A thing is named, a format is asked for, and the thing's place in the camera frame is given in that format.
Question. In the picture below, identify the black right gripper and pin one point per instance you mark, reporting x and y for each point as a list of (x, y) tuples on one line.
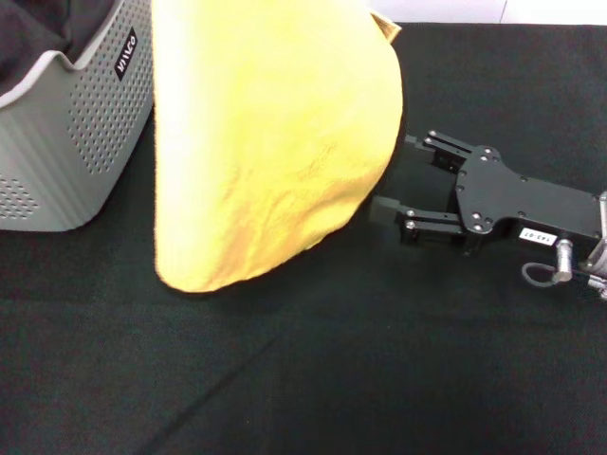
[(521, 204)]

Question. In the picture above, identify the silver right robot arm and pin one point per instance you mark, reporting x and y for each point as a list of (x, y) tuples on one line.
[(601, 237)]

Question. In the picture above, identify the black cloth box liner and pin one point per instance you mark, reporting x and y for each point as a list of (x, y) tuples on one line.
[(47, 28)]

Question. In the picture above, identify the grey perforated storage box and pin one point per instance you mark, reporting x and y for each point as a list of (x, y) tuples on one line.
[(57, 151)]

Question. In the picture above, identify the yellow and grey towel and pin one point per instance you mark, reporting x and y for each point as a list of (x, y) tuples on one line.
[(265, 142)]

